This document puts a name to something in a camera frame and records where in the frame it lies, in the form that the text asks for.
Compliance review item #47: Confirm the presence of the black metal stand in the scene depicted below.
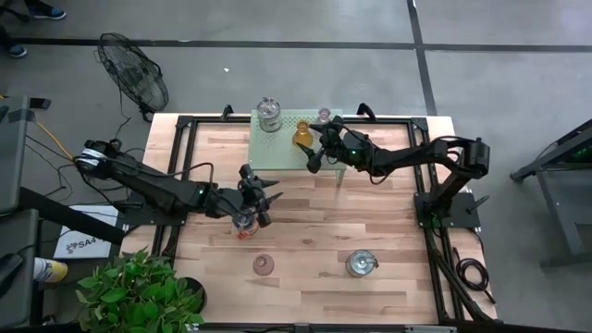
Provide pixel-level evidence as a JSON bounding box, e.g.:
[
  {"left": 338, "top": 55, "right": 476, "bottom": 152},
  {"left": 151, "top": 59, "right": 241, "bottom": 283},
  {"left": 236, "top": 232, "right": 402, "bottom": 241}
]
[{"left": 511, "top": 117, "right": 592, "bottom": 269}]

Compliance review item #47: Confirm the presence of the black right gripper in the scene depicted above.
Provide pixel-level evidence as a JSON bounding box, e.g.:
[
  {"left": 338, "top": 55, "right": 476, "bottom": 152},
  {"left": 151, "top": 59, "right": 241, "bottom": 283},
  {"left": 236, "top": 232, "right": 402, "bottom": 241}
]
[{"left": 295, "top": 116, "right": 369, "bottom": 174}]

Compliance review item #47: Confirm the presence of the green perforated metal riser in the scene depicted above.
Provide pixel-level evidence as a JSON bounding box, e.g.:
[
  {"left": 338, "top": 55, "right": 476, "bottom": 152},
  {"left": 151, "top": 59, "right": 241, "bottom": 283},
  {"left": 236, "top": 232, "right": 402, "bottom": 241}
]
[{"left": 246, "top": 108, "right": 348, "bottom": 187}]

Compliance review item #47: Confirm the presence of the yellow extension cable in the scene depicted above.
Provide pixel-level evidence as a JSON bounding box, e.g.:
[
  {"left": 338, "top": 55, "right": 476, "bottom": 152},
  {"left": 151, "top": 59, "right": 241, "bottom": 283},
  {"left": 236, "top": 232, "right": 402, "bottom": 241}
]
[{"left": 0, "top": 94, "right": 75, "bottom": 162}]

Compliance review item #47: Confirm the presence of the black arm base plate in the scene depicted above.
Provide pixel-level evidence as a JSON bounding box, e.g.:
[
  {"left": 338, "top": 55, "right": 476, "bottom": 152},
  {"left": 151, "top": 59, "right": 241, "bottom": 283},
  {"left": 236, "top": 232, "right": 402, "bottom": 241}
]
[
  {"left": 414, "top": 191, "right": 482, "bottom": 230},
  {"left": 123, "top": 191, "right": 191, "bottom": 228}
]

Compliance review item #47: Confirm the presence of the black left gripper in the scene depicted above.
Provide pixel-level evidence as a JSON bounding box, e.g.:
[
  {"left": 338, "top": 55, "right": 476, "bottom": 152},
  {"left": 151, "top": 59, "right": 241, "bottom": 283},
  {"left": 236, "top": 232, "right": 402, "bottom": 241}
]
[{"left": 216, "top": 164, "right": 284, "bottom": 228}]

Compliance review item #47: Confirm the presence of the black aluminium table frame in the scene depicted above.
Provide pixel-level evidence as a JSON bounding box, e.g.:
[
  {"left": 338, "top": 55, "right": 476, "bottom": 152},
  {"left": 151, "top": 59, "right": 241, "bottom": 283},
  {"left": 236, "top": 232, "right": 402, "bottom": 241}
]
[{"left": 150, "top": 113, "right": 499, "bottom": 327}]

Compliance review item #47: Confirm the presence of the green potted plant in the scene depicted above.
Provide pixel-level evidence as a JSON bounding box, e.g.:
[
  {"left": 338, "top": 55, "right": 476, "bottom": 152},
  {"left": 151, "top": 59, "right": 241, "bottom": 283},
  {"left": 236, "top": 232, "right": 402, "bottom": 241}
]
[{"left": 73, "top": 247, "right": 208, "bottom": 333}]

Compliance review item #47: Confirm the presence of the white printed box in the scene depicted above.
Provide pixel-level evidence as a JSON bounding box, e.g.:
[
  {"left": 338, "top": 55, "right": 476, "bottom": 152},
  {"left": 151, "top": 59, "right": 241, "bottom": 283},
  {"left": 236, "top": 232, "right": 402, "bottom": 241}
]
[{"left": 53, "top": 204, "right": 122, "bottom": 260}]

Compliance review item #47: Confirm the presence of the coiled black cable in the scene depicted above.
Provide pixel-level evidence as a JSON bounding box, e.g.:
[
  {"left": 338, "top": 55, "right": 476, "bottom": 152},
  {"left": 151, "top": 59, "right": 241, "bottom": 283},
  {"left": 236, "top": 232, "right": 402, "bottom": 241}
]
[{"left": 454, "top": 247, "right": 497, "bottom": 305}]

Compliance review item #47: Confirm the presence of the grey metal bracket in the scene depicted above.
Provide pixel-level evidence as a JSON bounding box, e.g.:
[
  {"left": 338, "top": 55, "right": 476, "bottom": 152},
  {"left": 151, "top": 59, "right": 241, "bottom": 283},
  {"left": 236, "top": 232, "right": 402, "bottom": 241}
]
[{"left": 404, "top": 325, "right": 457, "bottom": 333}]

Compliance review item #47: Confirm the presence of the clear jar with red base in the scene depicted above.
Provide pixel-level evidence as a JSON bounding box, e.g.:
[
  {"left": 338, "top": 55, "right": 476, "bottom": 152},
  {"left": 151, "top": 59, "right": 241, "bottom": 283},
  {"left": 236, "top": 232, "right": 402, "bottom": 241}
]
[{"left": 230, "top": 210, "right": 260, "bottom": 241}]

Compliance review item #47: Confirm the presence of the dark grey workstation panel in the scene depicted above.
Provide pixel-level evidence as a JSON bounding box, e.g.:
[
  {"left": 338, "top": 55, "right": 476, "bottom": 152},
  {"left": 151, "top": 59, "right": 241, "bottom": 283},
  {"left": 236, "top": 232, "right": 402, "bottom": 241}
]
[
  {"left": 0, "top": 207, "right": 41, "bottom": 330},
  {"left": 0, "top": 94, "right": 52, "bottom": 215}
]

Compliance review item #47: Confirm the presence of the clear glass jar with lid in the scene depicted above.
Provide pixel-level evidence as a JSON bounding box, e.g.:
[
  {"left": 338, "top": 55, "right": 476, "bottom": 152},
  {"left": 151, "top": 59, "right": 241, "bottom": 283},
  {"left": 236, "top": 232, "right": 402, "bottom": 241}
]
[{"left": 345, "top": 249, "right": 380, "bottom": 278}]

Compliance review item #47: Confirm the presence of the black diagonal beam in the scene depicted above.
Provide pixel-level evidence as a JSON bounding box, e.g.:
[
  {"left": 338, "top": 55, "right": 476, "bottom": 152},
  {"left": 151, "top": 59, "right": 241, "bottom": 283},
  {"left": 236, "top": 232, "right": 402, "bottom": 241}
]
[{"left": 18, "top": 186, "right": 127, "bottom": 246}]

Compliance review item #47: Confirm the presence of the amber glass candlestick holder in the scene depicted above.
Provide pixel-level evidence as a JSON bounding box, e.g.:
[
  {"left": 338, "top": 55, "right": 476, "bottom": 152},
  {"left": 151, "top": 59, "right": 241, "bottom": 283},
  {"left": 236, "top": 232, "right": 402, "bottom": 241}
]
[{"left": 291, "top": 119, "right": 315, "bottom": 148}]

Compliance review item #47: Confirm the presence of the black floor fan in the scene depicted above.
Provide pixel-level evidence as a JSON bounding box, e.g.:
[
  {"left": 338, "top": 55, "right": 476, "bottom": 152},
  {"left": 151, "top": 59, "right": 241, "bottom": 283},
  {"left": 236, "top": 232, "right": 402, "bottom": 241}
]
[{"left": 95, "top": 31, "right": 170, "bottom": 124}]

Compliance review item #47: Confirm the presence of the white yellow cylinder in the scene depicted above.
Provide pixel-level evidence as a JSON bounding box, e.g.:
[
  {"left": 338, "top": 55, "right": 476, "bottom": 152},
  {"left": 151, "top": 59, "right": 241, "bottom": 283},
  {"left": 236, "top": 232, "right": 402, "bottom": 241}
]
[{"left": 32, "top": 257, "right": 69, "bottom": 284}]

